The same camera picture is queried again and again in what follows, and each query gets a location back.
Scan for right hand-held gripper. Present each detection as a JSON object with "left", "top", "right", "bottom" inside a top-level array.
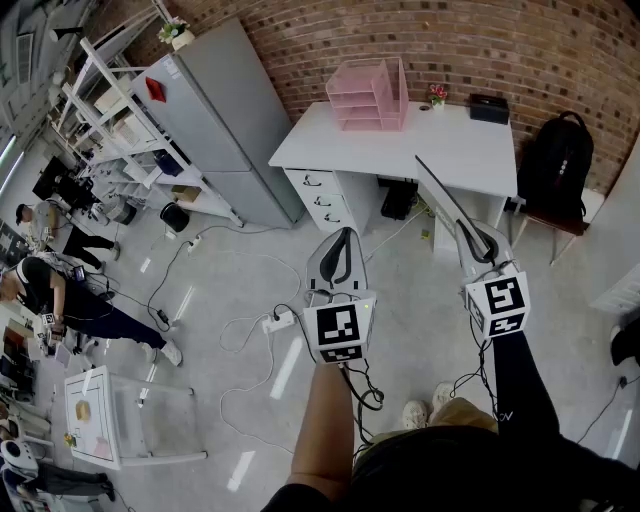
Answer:
[{"left": 455, "top": 218, "right": 531, "bottom": 342}]

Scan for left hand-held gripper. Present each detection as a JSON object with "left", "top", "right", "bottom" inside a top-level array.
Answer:
[{"left": 303, "top": 226, "right": 377, "bottom": 364}]

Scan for pink desk organizer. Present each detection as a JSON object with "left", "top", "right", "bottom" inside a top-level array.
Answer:
[{"left": 325, "top": 56, "right": 411, "bottom": 133}]

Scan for person's left forearm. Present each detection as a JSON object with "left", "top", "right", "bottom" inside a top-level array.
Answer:
[{"left": 286, "top": 355, "right": 357, "bottom": 497}]

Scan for person's right forearm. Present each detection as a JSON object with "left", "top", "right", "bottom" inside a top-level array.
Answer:
[{"left": 491, "top": 327, "right": 562, "bottom": 444}]

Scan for white desk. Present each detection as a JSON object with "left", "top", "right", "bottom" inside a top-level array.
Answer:
[{"left": 268, "top": 101, "right": 519, "bottom": 254}]

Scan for wooden chair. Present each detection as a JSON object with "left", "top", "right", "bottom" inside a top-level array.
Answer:
[{"left": 504, "top": 193, "right": 592, "bottom": 267}]

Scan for black computer tower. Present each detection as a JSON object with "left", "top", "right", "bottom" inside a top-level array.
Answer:
[{"left": 380, "top": 178, "right": 419, "bottom": 222}]

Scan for black backpack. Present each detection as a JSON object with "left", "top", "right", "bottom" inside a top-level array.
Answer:
[{"left": 516, "top": 110, "right": 595, "bottom": 222}]

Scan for black box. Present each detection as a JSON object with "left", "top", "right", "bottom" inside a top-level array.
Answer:
[{"left": 468, "top": 92, "right": 511, "bottom": 126}]

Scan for person's right shoe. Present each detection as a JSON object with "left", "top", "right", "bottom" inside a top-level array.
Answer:
[{"left": 430, "top": 381, "right": 457, "bottom": 417}]

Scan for person's shoe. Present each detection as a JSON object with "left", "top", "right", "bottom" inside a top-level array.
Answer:
[
  {"left": 401, "top": 399, "right": 431, "bottom": 431},
  {"left": 609, "top": 323, "right": 640, "bottom": 367},
  {"left": 430, "top": 381, "right": 457, "bottom": 417}
]

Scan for black bin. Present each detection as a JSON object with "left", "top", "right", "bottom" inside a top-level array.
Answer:
[{"left": 159, "top": 200, "right": 191, "bottom": 234}]

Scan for person's khaki trousers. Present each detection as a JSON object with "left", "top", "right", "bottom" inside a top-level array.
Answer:
[{"left": 368, "top": 396, "right": 500, "bottom": 446}]

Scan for person's left shoe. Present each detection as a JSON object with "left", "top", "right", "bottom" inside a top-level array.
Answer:
[{"left": 401, "top": 399, "right": 431, "bottom": 431}]

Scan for grey refrigerator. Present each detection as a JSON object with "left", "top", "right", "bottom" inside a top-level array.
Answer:
[{"left": 130, "top": 18, "right": 307, "bottom": 230}]

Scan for person's black shirt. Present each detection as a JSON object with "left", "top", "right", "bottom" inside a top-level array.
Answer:
[{"left": 259, "top": 425, "right": 640, "bottom": 512}]

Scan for red paper ornament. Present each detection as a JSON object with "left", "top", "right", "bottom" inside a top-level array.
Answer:
[{"left": 144, "top": 75, "right": 168, "bottom": 104}]

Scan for white shelf rack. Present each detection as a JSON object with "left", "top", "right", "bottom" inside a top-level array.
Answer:
[{"left": 58, "top": 35, "right": 245, "bottom": 227}]

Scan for potted plant in white pot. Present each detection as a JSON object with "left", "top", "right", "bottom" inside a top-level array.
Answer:
[{"left": 157, "top": 18, "right": 197, "bottom": 52}]

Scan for small white table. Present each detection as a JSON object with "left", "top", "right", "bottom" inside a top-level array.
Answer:
[{"left": 63, "top": 364, "right": 209, "bottom": 472}]

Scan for black monitor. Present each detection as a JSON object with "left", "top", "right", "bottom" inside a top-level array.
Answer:
[{"left": 31, "top": 155, "right": 76, "bottom": 202}]

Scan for white cable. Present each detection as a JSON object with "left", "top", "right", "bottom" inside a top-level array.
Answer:
[{"left": 218, "top": 252, "right": 304, "bottom": 457}]

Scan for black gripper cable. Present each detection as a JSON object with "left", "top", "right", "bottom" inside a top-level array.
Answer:
[{"left": 341, "top": 358, "right": 386, "bottom": 449}]

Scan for black floor cable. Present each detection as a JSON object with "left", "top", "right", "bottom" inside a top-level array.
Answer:
[{"left": 146, "top": 223, "right": 281, "bottom": 332}]

